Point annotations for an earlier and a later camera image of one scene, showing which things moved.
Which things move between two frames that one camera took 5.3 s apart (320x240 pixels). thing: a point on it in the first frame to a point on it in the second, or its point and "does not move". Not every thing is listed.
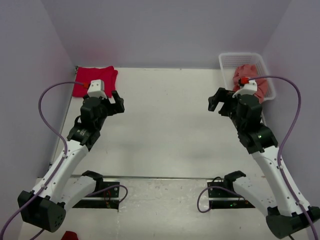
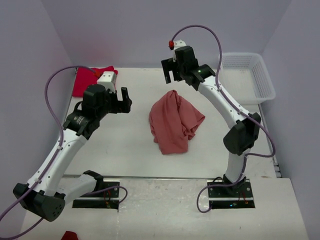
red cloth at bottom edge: [69, 235] does not move
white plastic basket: [228, 61] does not move
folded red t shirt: [108, 75] does not move
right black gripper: [222, 95] to [169, 65]
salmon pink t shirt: [250, 71] to [174, 121]
